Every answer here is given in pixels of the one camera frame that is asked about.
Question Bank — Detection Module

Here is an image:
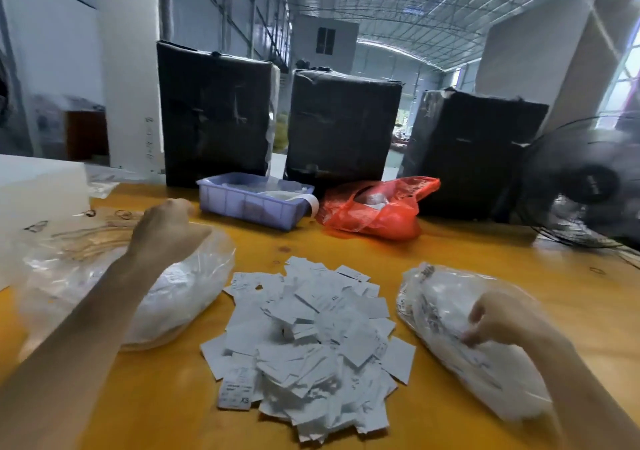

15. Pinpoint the large black wrapped bale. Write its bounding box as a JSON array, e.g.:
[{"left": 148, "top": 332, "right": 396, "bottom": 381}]
[
  {"left": 399, "top": 87, "right": 550, "bottom": 222},
  {"left": 285, "top": 67, "right": 404, "bottom": 194},
  {"left": 156, "top": 40, "right": 281, "bottom": 190}
]

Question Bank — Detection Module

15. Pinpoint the red plastic bag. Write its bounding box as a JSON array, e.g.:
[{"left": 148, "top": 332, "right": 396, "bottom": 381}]
[{"left": 318, "top": 175, "right": 441, "bottom": 242}]

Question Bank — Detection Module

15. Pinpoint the person's left hand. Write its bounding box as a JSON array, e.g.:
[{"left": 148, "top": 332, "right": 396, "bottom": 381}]
[{"left": 128, "top": 198, "right": 214, "bottom": 268}]

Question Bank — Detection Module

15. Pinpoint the person's right hand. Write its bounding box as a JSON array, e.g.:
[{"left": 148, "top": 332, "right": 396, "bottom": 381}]
[{"left": 461, "top": 291, "right": 553, "bottom": 354}]

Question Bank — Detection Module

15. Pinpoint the blue plastic bin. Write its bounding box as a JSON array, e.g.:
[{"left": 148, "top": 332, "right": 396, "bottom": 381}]
[{"left": 197, "top": 172, "right": 320, "bottom": 232}]

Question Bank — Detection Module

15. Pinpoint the person's right forearm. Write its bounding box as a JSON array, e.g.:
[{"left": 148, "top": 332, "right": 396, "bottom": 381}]
[{"left": 525, "top": 327, "right": 640, "bottom": 450}]

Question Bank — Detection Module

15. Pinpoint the large clear bag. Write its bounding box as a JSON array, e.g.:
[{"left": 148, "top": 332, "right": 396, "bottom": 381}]
[{"left": 15, "top": 219, "right": 237, "bottom": 359}]

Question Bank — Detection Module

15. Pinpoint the black table fan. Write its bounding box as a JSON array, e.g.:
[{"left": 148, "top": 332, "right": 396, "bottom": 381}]
[{"left": 517, "top": 114, "right": 640, "bottom": 258}]

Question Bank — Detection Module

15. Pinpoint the white foam box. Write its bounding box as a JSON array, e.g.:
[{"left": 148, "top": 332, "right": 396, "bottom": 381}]
[{"left": 0, "top": 153, "right": 93, "bottom": 291}]

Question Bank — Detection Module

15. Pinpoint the grey cabin with window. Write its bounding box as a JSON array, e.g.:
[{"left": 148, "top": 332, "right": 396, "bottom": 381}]
[{"left": 291, "top": 15, "right": 360, "bottom": 74}]

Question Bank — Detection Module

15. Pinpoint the white pillar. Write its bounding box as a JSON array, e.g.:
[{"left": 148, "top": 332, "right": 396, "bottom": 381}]
[{"left": 95, "top": 0, "right": 166, "bottom": 176}]

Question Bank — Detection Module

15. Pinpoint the person's left forearm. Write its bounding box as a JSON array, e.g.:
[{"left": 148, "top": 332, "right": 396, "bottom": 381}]
[{"left": 0, "top": 249, "right": 161, "bottom": 450}]

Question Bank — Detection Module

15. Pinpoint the clear plastic bag black print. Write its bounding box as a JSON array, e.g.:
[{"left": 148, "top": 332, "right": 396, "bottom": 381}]
[{"left": 396, "top": 263, "right": 554, "bottom": 423}]

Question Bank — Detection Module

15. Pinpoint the brown wooden cabinet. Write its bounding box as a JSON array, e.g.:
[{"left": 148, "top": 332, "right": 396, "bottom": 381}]
[{"left": 64, "top": 110, "right": 109, "bottom": 162}]

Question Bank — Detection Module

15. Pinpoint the pile of white labels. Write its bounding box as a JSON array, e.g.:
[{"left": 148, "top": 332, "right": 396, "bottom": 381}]
[{"left": 200, "top": 255, "right": 417, "bottom": 444}]

